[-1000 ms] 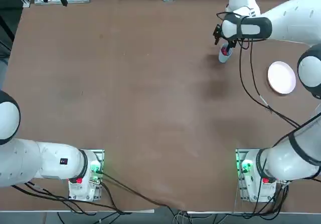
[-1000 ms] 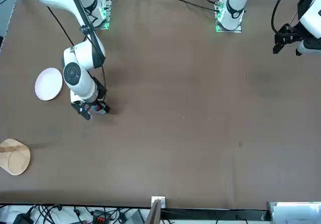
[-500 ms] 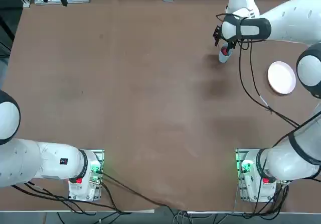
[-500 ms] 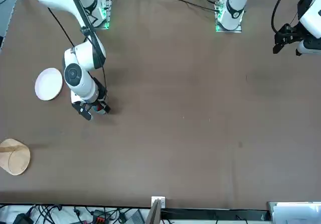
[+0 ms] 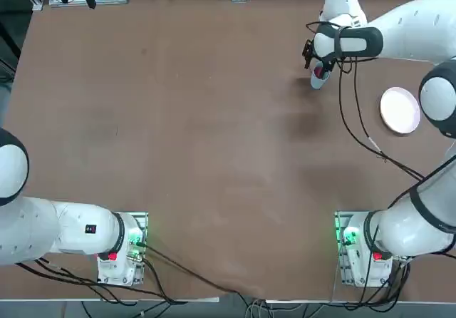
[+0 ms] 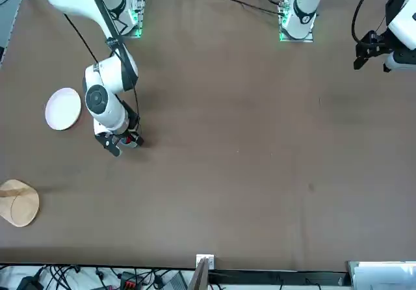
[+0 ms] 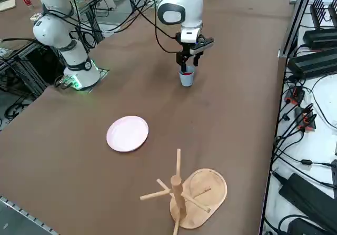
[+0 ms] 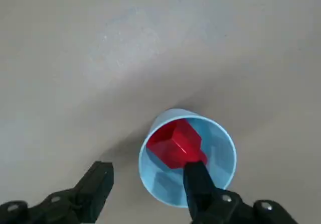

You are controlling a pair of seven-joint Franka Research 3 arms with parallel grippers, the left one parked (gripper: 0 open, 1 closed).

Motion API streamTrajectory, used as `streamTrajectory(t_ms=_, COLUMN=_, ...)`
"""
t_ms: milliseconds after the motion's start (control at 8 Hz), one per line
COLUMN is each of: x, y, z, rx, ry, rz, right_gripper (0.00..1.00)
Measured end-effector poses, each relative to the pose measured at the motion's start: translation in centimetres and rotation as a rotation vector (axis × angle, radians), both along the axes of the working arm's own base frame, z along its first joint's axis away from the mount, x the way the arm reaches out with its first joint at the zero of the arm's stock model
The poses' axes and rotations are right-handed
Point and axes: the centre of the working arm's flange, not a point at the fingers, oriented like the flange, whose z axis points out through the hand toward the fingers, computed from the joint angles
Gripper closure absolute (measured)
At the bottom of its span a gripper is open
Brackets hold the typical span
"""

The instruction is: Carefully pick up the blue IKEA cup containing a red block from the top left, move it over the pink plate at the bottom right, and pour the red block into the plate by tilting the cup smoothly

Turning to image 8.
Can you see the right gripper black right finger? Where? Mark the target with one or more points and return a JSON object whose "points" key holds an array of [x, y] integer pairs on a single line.
{"points": [[203, 199]]}

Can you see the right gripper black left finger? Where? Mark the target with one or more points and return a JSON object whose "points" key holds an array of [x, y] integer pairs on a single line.
{"points": [[85, 199]]}

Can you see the blue plastic cup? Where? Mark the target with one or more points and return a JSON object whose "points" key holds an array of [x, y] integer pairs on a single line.
{"points": [[220, 153]]}

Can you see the red block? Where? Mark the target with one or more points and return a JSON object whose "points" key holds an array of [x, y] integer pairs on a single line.
{"points": [[175, 143]]}

